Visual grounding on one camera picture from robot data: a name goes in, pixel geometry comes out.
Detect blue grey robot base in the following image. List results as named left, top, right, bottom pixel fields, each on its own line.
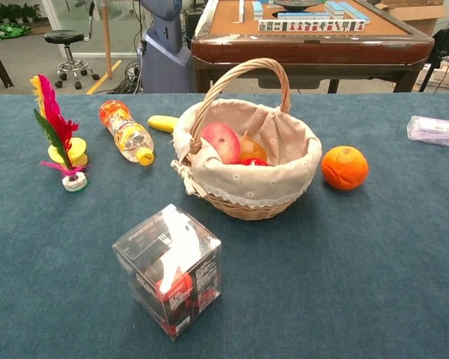
left=137, top=0, right=192, bottom=94

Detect red pink apple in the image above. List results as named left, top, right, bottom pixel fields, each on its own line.
left=200, top=122, right=242, bottom=165

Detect yellow foam toy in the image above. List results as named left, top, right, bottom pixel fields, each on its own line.
left=46, top=137, right=89, bottom=168

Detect black round dish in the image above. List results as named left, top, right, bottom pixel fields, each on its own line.
left=272, top=0, right=325, bottom=11

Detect black round stool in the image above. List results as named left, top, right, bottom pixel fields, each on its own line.
left=43, top=29, right=101, bottom=90

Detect short blue mahjong tile row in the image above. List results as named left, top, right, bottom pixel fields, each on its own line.
left=277, top=11, right=331, bottom=20

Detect row of face-up mahjong tiles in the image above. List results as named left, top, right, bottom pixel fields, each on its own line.
left=257, top=19, right=366, bottom=33

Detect clear wrapped tissue pack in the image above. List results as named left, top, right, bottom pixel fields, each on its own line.
left=406, top=115, right=449, bottom=148

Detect green potted plants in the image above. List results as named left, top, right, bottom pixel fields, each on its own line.
left=0, top=2, right=42, bottom=25

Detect translucent orange yellow fruit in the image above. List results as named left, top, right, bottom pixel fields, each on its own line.
left=239, top=130, right=269, bottom=164

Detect black tripod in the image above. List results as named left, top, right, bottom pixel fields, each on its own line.
left=418, top=0, right=449, bottom=93

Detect colourful feather shuttlecock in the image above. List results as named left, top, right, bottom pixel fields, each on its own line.
left=29, top=73, right=90, bottom=193

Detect wooden pole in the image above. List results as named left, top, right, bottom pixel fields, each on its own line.
left=101, top=0, right=114, bottom=79

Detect brown mahjong table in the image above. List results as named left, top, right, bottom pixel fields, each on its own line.
left=190, top=0, right=435, bottom=93

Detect brown cardboard box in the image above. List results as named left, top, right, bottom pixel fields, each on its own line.
left=373, top=0, right=448, bottom=37

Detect white plastic crate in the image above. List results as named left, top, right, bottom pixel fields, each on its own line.
left=413, top=61, right=449, bottom=92

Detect yellow banana toy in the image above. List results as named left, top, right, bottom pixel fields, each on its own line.
left=147, top=114, right=180, bottom=134

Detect black floor cables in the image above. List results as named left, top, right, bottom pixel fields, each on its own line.
left=108, top=61, right=143, bottom=94

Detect plastic orange drink bottle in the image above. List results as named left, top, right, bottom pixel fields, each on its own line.
left=99, top=99, right=156, bottom=167

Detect wicker basket with cloth lining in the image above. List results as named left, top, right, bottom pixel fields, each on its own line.
left=171, top=58, right=323, bottom=221

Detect long blue mahjong tile row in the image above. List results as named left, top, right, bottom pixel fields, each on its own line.
left=324, top=0, right=371, bottom=23

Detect blue table cloth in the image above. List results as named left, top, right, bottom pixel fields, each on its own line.
left=0, top=93, right=449, bottom=359

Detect green bag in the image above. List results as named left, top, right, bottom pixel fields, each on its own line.
left=0, top=22, right=31, bottom=41

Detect clear plastic cube box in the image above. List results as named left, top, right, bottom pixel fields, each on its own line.
left=112, top=203, right=223, bottom=342

